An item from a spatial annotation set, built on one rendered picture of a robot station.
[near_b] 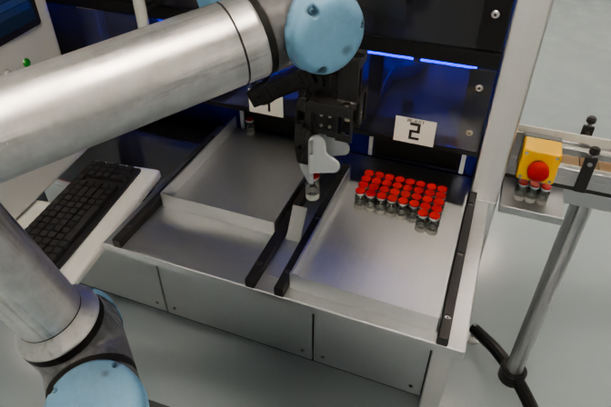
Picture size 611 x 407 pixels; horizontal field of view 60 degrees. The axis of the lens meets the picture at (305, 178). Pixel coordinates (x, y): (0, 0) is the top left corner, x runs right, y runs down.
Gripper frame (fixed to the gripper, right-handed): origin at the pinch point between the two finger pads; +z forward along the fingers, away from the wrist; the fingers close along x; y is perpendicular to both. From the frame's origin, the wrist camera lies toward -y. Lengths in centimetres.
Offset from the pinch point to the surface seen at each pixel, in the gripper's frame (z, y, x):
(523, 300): 113, 53, 95
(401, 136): 12.9, 7.7, 35.0
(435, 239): 24.9, 19.5, 19.4
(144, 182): 33, -52, 23
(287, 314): 84, -20, 35
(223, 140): 24, -36, 36
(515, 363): 94, 49, 50
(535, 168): 12.3, 34.4, 31.9
